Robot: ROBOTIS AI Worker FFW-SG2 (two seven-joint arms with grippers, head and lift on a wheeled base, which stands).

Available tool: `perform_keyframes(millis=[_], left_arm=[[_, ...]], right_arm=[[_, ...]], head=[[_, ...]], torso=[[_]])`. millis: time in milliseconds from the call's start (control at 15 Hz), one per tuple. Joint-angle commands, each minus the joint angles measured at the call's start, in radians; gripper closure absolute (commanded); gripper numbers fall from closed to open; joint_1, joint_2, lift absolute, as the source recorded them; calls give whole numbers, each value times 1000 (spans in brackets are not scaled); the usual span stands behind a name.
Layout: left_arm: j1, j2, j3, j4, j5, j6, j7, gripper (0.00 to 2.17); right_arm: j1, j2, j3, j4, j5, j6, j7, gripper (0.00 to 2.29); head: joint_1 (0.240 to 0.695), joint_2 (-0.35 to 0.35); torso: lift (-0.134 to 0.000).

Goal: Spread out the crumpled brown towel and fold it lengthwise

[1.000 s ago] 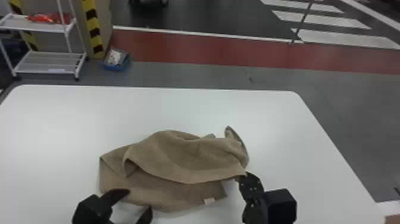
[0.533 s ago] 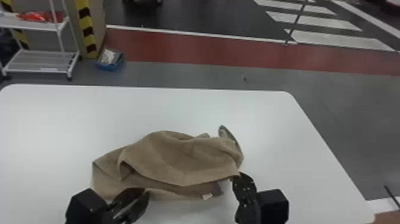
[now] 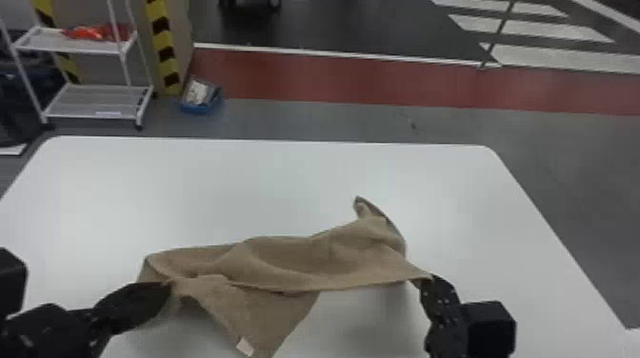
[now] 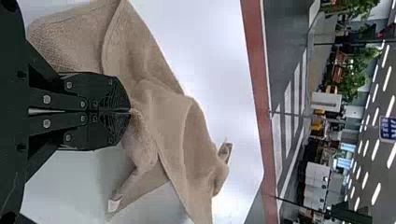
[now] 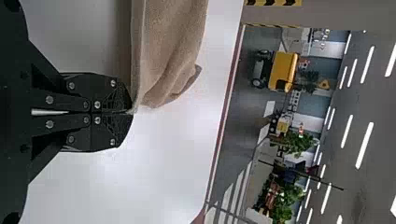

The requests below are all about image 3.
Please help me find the beige towel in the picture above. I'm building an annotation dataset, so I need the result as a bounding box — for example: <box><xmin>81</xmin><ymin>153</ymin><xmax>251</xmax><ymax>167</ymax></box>
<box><xmin>137</xmin><ymin>195</ymin><xmax>433</xmax><ymax>358</ymax></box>

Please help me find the white wire rack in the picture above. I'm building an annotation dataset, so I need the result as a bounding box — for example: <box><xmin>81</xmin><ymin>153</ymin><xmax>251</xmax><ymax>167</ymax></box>
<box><xmin>0</xmin><ymin>0</ymin><xmax>155</xmax><ymax>132</ymax></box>

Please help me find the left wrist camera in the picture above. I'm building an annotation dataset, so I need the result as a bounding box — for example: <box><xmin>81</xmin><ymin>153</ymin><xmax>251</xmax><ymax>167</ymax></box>
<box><xmin>0</xmin><ymin>247</ymin><xmax>30</xmax><ymax>318</ymax></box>

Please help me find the yellow black striped pillar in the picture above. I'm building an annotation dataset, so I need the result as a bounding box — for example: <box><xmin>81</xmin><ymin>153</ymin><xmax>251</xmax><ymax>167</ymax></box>
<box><xmin>31</xmin><ymin>0</ymin><xmax>195</xmax><ymax>98</ymax></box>

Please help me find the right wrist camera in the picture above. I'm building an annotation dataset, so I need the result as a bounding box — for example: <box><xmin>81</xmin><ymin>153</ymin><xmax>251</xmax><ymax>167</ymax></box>
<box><xmin>458</xmin><ymin>299</ymin><xmax>518</xmax><ymax>358</ymax></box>

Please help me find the blue tray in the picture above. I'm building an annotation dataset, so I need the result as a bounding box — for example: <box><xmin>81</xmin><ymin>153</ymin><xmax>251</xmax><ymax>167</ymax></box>
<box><xmin>178</xmin><ymin>76</ymin><xmax>224</xmax><ymax>115</ymax></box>

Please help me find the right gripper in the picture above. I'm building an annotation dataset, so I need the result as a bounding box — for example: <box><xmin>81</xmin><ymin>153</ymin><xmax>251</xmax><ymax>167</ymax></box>
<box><xmin>418</xmin><ymin>272</ymin><xmax>470</xmax><ymax>358</ymax></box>

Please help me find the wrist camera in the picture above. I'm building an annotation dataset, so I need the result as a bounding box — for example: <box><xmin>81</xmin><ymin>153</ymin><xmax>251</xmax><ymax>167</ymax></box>
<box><xmin>458</xmin><ymin>299</ymin><xmax>518</xmax><ymax>358</ymax></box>
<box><xmin>0</xmin><ymin>247</ymin><xmax>30</xmax><ymax>318</ymax></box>

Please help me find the red snack packet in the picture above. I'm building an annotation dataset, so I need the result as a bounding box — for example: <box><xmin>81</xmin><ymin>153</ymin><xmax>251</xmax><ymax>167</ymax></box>
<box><xmin>61</xmin><ymin>23</ymin><xmax>132</xmax><ymax>43</ymax></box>

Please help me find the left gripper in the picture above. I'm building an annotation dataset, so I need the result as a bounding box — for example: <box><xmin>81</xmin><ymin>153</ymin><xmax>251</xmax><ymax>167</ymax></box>
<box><xmin>0</xmin><ymin>280</ymin><xmax>172</xmax><ymax>358</ymax></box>

